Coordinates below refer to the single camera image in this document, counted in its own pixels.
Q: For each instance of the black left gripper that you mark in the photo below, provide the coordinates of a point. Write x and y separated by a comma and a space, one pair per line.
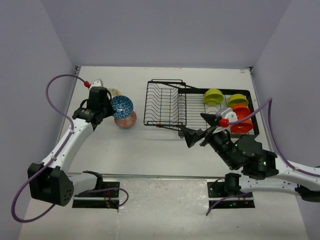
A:
110, 110

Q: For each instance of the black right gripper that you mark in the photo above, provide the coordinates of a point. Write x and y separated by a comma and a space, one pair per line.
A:
191, 136

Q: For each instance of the white floral leaf bowl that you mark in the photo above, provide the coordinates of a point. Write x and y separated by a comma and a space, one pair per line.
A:
114, 92

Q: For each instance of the blue white patterned bowl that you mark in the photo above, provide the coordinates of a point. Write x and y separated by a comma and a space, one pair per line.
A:
122, 106

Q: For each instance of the red pink patterned bowl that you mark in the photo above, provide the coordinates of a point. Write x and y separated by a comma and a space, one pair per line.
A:
127, 122

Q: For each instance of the lime green bowl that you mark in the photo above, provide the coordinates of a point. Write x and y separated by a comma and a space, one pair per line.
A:
213, 97
237, 99

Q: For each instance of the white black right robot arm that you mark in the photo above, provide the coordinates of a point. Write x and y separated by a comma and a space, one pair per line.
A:
254, 168

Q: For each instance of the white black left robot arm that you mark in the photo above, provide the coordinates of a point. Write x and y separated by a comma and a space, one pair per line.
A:
49, 181

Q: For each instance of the orange bowl rear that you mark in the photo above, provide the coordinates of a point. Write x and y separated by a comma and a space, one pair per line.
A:
241, 111

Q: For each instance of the orange bowl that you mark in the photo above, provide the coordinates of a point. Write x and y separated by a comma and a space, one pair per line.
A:
242, 128
241, 111

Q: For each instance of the orange bowl front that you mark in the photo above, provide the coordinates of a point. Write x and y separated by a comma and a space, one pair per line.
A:
242, 128

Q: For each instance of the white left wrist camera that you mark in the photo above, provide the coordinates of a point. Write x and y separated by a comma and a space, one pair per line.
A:
97, 83

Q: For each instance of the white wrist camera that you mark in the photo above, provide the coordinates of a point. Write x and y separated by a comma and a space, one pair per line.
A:
224, 117
97, 83

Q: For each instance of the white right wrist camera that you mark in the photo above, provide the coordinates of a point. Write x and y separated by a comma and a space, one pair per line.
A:
224, 117

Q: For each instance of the black wire dish rack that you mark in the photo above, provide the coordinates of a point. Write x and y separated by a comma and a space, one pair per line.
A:
170, 103

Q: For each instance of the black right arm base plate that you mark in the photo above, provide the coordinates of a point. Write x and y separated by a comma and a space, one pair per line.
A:
216, 192

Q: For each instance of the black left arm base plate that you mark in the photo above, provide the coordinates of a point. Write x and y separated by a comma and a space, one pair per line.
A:
97, 200

